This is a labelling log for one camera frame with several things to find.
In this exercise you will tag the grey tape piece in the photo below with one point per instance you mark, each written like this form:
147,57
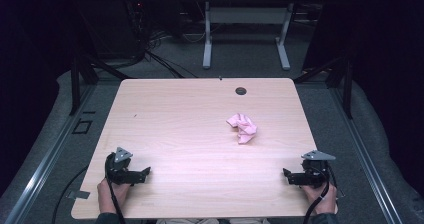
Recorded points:
79,194

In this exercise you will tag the black metal stand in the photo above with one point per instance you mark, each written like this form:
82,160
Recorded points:
347,90
76,84

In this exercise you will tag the person's right hand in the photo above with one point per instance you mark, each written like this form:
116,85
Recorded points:
321,199

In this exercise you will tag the light desk with grey legs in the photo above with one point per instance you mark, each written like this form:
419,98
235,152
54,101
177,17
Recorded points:
246,15

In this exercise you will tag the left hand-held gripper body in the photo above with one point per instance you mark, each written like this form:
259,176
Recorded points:
120,170

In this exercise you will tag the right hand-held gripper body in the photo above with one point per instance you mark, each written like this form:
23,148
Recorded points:
315,172

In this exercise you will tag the dark round table grommet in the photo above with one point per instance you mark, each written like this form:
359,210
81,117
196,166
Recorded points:
240,91

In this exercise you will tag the aluminium floor rail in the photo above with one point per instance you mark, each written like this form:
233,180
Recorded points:
370,164
50,160

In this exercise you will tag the pink cloth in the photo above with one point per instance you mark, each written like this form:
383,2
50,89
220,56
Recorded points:
244,128

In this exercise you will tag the person's left hand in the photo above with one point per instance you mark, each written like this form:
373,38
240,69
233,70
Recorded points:
115,194

